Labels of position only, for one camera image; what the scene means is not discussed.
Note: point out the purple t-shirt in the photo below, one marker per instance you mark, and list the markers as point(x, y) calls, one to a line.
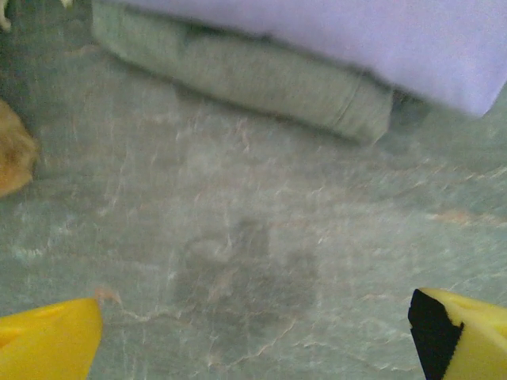
point(396, 43)

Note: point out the brown plush toy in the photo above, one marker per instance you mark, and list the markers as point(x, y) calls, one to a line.
point(14, 158)

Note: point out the grey garment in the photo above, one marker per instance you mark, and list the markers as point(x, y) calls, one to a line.
point(257, 83)

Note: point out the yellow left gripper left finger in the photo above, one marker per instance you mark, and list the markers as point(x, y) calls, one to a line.
point(47, 344)

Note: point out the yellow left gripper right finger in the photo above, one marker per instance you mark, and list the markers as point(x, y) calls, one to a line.
point(475, 344)

